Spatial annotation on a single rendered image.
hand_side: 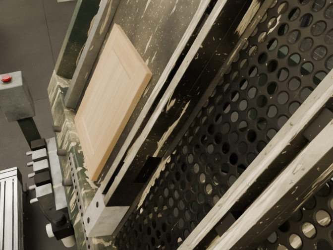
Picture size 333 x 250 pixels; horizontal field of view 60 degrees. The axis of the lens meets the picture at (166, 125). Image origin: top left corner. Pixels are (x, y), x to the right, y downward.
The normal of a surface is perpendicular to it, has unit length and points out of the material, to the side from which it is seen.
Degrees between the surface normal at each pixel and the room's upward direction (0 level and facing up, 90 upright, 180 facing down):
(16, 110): 90
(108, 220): 90
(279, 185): 59
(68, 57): 90
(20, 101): 90
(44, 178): 0
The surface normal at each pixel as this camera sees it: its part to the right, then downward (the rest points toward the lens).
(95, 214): -0.79, -0.14
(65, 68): 0.38, 0.64
